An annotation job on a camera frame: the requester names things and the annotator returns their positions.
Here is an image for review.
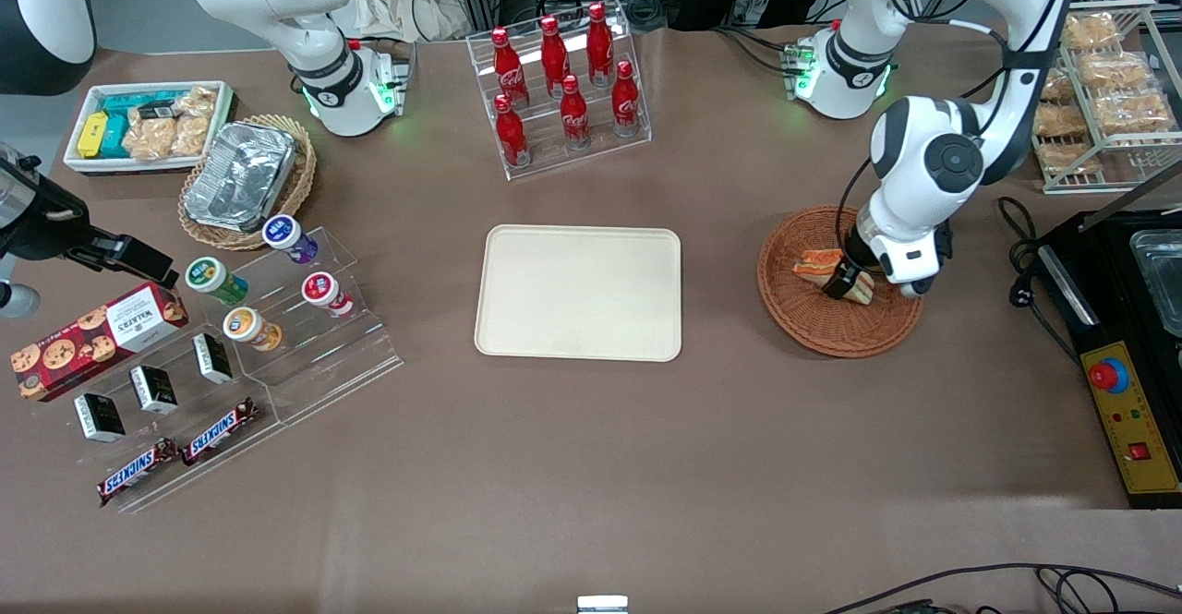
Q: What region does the clear acrylic bottle rack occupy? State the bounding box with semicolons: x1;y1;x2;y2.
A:
466;5;652;182

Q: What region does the green lid yogurt cup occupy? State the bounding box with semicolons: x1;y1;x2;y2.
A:
185;257;249;307

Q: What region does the red Walkers cookie box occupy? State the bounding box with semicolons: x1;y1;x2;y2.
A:
11;282;189;403

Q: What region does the metal machine tray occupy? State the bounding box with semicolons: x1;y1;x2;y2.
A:
1128;229;1182;339

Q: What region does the white plastic bin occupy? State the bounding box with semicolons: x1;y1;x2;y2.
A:
63;80;237;177

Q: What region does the long teal snack box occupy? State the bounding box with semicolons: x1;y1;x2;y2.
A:
100;91;182;117

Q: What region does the clear bag of cookies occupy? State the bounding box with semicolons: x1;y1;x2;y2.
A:
124;115;182;162
171;87;219;156

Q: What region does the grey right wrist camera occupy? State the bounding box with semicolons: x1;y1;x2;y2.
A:
0;282;42;319

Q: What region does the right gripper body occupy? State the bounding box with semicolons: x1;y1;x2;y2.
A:
0;143;93;264

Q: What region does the clear acrylic step stand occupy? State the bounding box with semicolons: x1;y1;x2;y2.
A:
217;224;405;427
69;323;283;515

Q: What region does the red lid yogurt cup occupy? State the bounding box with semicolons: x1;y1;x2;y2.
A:
302;271;356;319

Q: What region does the orange yogurt cup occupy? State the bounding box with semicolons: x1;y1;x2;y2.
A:
223;307;283;354

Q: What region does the aluminium foil tray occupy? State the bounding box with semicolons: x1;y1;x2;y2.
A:
183;122;298;233

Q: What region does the yellow snack box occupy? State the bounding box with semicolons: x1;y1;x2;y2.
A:
77;112;111;160

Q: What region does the purple lid yogurt cup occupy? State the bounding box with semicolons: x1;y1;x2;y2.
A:
262;214;320;266

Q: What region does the metal machine lever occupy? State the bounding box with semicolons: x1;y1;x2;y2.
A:
1077;162;1182;233

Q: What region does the yellow control panel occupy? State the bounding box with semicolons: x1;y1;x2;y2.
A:
1080;342;1182;496

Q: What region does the oval wicker basket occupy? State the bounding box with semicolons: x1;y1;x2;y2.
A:
178;114;318;252

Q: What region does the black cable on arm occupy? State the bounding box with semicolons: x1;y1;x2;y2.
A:
834;5;1026;259

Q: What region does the short teal snack box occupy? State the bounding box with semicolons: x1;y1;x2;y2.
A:
98;112;131;159

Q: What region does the white wire rack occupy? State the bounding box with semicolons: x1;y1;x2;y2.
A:
1028;0;1182;196

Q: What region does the black power cable with plug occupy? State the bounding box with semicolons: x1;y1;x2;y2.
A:
995;196;1083;367

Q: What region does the round brown wicker basket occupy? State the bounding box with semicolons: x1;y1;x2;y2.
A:
757;205;925;358

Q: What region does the black sealing machine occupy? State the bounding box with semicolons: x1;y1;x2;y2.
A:
1036;211;1182;511

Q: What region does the cream rectangular tray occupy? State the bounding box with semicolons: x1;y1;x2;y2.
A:
474;224;682;363

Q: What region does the crumpled white bag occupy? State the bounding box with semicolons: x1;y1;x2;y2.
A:
349;0;474;42

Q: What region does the small black box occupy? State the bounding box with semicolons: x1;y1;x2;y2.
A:
73;393;127;443
192;332;234;386
128;366;179;416

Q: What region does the Snickers bar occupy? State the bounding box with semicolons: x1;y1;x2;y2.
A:
181;398;260;467
97;438;179;508

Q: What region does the red cola bottle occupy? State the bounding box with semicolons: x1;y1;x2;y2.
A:
611;60;642;138
560;75;592;150
491;27;530;108
539;16;572;99
587;2;617;88
494;94;532;169

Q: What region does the triangle sandwich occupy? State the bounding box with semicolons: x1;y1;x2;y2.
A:
793;247;875;307

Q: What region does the thin black cable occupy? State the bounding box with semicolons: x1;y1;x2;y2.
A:
820;562;1182;614

